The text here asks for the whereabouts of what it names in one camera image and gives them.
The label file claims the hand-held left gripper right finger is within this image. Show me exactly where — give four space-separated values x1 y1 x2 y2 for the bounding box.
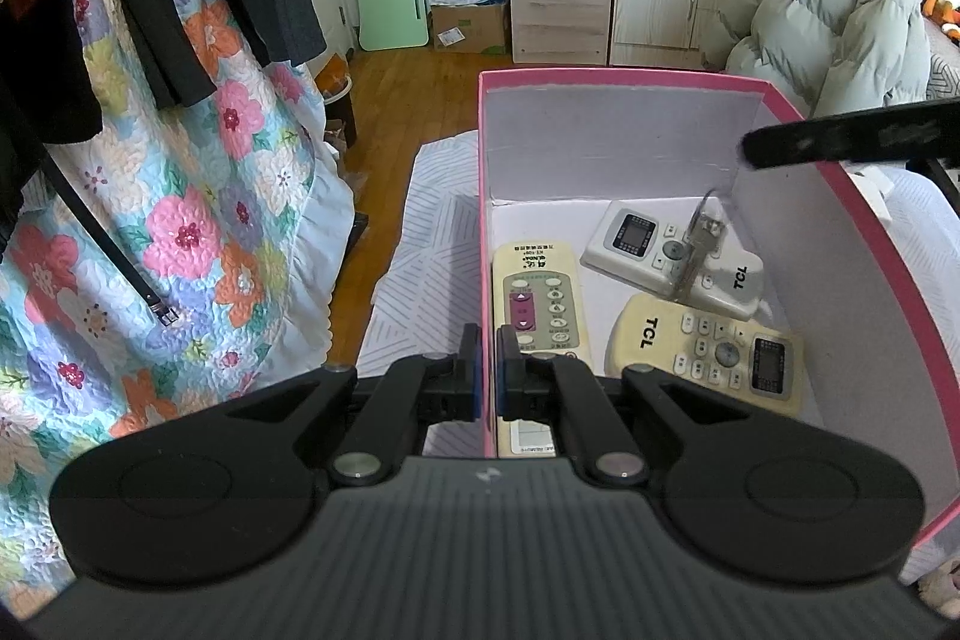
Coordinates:
495 325 820 489

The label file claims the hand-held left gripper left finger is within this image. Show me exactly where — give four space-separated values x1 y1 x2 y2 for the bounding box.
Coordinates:
105 323 483 488

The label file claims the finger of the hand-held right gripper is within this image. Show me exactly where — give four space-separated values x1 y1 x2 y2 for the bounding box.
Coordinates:
741 98 960 170

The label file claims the long cream remote control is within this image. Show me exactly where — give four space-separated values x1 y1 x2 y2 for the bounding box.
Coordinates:
491 241 595 458

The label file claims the small grey metal object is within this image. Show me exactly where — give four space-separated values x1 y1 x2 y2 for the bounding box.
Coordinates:
670 188 730 305

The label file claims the white remote control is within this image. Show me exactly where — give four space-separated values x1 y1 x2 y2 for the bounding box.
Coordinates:
583 200 767 321

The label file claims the pink cardboard box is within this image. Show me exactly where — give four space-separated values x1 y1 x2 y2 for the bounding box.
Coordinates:
477 68 960 562

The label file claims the yellowed wide remote control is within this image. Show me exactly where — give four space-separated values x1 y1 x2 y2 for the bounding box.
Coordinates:
604 293 808 417

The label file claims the grey puffer jacket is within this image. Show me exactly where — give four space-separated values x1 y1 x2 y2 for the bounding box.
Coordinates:
705 0 931 120

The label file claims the patterned white tablecloth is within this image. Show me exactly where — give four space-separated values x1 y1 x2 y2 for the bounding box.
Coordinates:
926 14 960 101

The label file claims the floral quilt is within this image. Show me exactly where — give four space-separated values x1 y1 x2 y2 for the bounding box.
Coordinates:
0 0 357 618

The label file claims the brown cardboard box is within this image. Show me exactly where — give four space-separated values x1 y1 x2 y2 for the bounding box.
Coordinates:
429 2 511 55

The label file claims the black belt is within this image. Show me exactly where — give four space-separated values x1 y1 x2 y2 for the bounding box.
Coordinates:
41 156 181 326

